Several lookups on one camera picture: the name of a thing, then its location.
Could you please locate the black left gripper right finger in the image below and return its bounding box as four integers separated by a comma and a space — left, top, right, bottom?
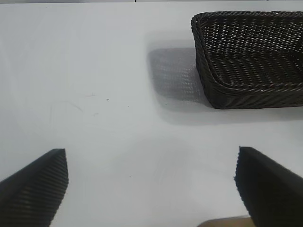
234, 146, 303, 227

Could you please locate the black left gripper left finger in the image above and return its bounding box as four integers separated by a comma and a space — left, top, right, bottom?
0, 148, 69, 227

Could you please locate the dark brown wicker basket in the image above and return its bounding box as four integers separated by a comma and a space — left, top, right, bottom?
190, 10, 303, 110

